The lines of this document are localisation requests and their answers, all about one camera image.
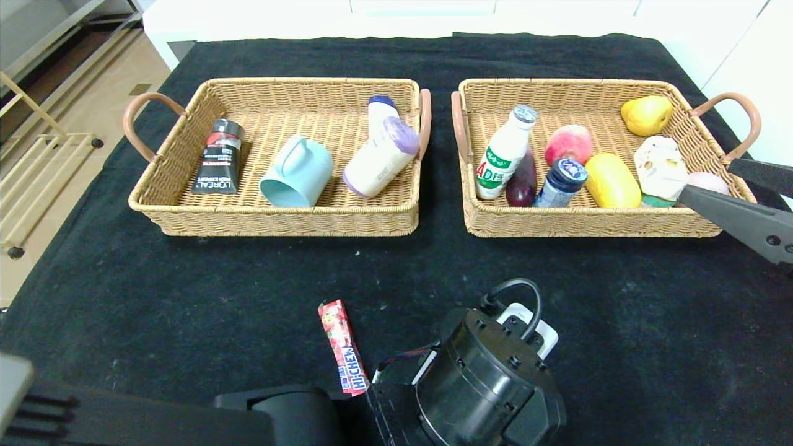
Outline purple trash bag roll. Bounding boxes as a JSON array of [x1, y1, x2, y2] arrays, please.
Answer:
[[343, 116, 421, 199]]

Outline teal plastic mug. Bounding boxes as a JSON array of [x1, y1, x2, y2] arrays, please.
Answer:
[[259, 135, 334, 208]]

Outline white AD milk bottle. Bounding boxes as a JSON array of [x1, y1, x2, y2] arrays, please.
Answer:
[[475, 105, 538, 201]]

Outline red Hi-Chew candy pack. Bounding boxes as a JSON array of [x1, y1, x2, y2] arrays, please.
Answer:
[[318, 300, 371, 397]]

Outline dark blue lidded jar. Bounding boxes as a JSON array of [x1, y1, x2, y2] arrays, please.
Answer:
[[533, 158, 588, 209]]

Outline white yellow drink carton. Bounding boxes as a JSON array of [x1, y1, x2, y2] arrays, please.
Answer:
[[633, 136, 690, 200]]

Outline white shampoo bottle blue cap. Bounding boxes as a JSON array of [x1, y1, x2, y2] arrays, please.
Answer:
[[367, 95, 403, 144]]

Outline purple eggplant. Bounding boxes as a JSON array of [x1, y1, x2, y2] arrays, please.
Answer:
[[505, 149, 538, 208]]

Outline black tablecloth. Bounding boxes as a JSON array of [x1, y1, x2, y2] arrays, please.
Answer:
[[0, 32, 793, 446]]

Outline black cosmetic tube red band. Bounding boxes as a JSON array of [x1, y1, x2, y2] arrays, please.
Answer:
[[191, 118, 245, 195]]

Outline red peach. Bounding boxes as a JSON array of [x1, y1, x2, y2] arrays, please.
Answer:
[[545, 125, 593, 167]]

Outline yellow mango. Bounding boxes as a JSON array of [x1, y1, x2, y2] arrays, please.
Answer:
[[584, 153, 642, 209]]

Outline yellow pear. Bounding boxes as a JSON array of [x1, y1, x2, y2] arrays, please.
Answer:
[[620, 96, 673, 138]]

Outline pale pink potato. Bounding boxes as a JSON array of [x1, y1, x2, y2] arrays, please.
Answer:
[[686, 172, 730, 196]]

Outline woven wicker basket brown handles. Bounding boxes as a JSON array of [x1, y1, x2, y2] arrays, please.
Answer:
[[123, 77, 432, 237], [450, 78, 761, 238]]

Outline left camera black cable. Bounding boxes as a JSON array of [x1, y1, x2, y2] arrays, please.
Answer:
[[480, 278, 543, 343]]

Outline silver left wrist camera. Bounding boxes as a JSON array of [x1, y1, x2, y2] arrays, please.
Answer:
[[496, 302, 558, 360]]

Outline grey metal shelf frame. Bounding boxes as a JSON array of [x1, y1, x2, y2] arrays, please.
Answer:
[[0, 0, 142, 81]]

